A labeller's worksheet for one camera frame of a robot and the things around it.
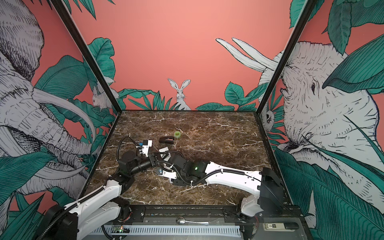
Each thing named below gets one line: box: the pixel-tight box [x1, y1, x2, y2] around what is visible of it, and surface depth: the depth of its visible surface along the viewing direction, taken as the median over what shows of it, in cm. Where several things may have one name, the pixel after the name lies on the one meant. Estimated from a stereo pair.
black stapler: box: [159, 136, 175, 144], surface depth 103 cm
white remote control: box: [158, 146, 177, 184], surface depth 64 cm
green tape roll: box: [174, 131, 182, 138], surface depth 109 cm
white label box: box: [263, 222, 300, 232], surface depth 70 cm
